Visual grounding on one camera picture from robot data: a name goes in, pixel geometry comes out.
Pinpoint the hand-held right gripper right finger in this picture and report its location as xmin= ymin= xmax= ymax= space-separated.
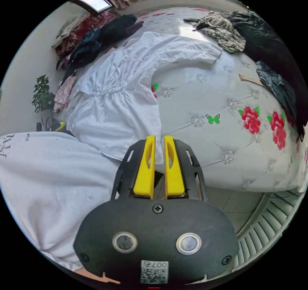
xmin=164 ymin=136 xmax=185 ymax=198

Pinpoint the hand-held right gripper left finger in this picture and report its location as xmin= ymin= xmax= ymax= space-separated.
xmin=133 ymin=136 xmax=156 ymax=197

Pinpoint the white skirt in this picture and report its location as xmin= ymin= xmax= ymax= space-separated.
xmin=66 ymin=31 xmax=223 ymax=164

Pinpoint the green potted plant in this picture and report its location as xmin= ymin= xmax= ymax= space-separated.
xmin=31 ymin=74 xmax=59 ymax=131

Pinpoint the person's body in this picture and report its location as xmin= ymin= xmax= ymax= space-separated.
xmin=0 ymin=131 xmax=127 ymax=271

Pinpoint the pile of dark clothes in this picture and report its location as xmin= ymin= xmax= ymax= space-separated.
xmin=52 ymin=13 xmax=145 ymax=113

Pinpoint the bed with floral quilt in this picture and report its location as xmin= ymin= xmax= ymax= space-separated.
xmin=64 ymin=5 xmax=308 ymax=194

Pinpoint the red patterned blanket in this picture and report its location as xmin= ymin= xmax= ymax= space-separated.
xmin=55 ymin=11 xmax=116 ymax=57

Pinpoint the white slatted panel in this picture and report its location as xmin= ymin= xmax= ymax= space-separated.
xmin=231 ymin=190 xmax=306 ymax=272

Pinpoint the wooden stick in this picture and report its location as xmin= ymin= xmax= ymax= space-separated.
xmin=238 ymin=73 xmax=266 ymax=87

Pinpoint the window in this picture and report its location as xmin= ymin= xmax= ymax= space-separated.
xmin=72 ymin=0 xmax=114 ymax=15

